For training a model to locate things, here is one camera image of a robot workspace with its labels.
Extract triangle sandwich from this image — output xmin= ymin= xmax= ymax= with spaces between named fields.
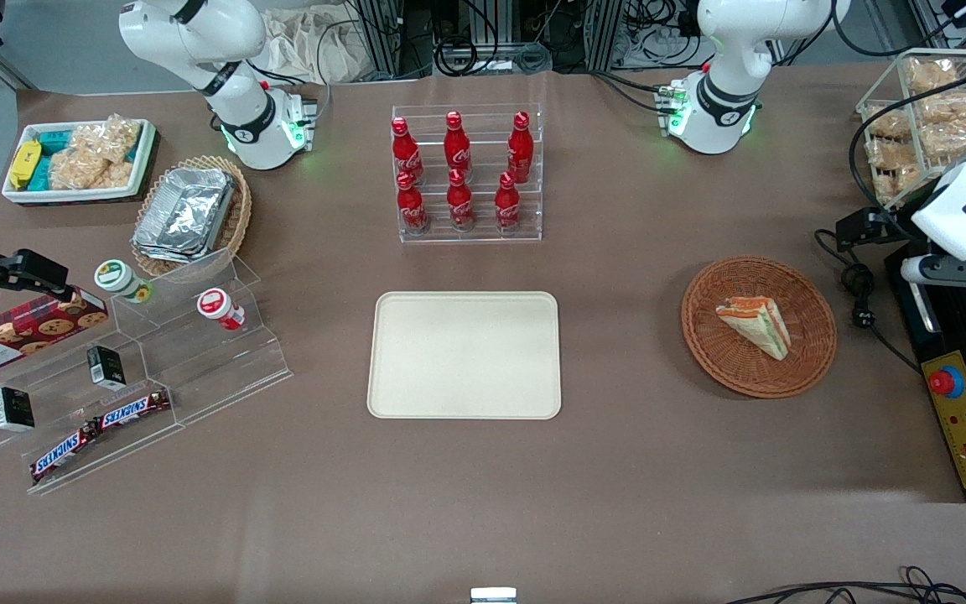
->
xmin=716 ymin=295 xmax=792 ymax=362

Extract round brown wicker basket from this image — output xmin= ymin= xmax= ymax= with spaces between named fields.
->
xmin=681 ymin=256 xmax=838 ymax=399

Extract oval light wicker basket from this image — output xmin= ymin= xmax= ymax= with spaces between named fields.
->
xmin=132 ymin=155 xmax=253 ymax=279

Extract beige rectangular tray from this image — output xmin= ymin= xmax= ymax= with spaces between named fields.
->
xmin=367 ymin=291 xmax=563 ymax=420

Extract red cookie box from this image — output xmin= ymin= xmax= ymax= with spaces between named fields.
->
xmin=0 ymin=289 xmax=110 ymax=378

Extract clear bag fried snacks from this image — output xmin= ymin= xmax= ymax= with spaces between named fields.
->
xmin=867 ymin=138 xmax=927 ymax=204
xmin=922 ymin=92 xmax=966 ymax=158
xmin=864 ymin=104 xmax=913 ymax=144
xmin=905 ymin=56 xmax=963 ymax=94

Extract white plastic snack bin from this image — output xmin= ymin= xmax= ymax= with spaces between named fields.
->
xmin=1 ymin=119 xmax=158 ymax=206

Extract green lid yogurt cup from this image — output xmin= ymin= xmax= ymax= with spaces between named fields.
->
xmin=94 ymin=259 xmax=153 ymax=305

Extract yellow snack packet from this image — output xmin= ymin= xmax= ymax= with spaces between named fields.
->
xmin=8 ymin=140 xmax=43 ymax=190

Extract clear bag rice crackers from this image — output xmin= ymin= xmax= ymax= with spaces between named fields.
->
xmin=70 ymin=113 xmax=145 ymax=166
xmin=48 ymin=147 xmax=137 ymax=193

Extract small black box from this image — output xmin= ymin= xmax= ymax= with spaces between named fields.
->
xmin=0 ymin=386 xmax=36 ymax=434
xmin=86 ymin=345 xmax=127 ymax=392

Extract stacked foil containers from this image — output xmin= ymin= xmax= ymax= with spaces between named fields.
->
xmin=132 ymin=167 xmax=236 ymax=263

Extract red emergency stop button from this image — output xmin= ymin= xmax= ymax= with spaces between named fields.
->
xmin=928 ymin=367 xmax=965 ymax=400

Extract snickers chocolate bar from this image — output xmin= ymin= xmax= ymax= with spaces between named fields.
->
xmin=96 ymin=389 xmax=173 ymax=431
xmin=29 ymin=423 xmax=103 ymax=487

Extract red lid yogurt cup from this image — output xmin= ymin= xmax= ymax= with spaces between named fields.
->
xmin=197 ymin=288 xmax=246 ymax=331

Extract clear acrylic step stand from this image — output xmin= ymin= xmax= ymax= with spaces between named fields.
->
xmin=0 ymin=247 xmax=293 ymax=497

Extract red cola bottle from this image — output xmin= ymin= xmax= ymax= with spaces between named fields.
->
xmin=446 ymin=169 xmax=476 ymax=232
xmin=391 ymin=117 xmax=425 ymax=185
xmin=444 ymin=111 xmax=473 ymax=181
xmin=494 ymin=172 xmax=522 ymax=232
xmin=506 ymin=112 xmax=535 ymax=184
xmin=397 ymin=170 xmax=430 ymax=234

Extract white crumpled cloth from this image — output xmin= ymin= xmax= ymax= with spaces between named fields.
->
xmin=258 ymin=7 xmax=368 ymax=86

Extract clear acrylic bottle rack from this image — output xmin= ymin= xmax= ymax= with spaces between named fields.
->
xmin=391 ymin=103 xmax=543 ymax=245

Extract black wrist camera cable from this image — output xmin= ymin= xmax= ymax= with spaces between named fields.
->
xmin=847 ymin=77 xmax=966 ymax=241

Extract black power cable with plug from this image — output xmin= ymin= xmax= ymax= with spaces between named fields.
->
xmin=813 ymin=226 xmax=925 ymax=375

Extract black arm base cables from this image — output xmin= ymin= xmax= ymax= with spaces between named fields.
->
xmin=589 ymin=69 xmax=673 ymax=115

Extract aluminium frame profile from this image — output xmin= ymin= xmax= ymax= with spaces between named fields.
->
xmin=356 ymin=0 xmax=405 ymax=78
xmin=585 ymin=0 xmax=625 ymax=73

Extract black floor cables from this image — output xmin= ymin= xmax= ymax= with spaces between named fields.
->
xmin=724 ymin=565 xmax=966 ymax=604

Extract tangle of black cables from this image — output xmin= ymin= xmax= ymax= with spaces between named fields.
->
xmin=403 ymin=0 xmax=589 ymax=78

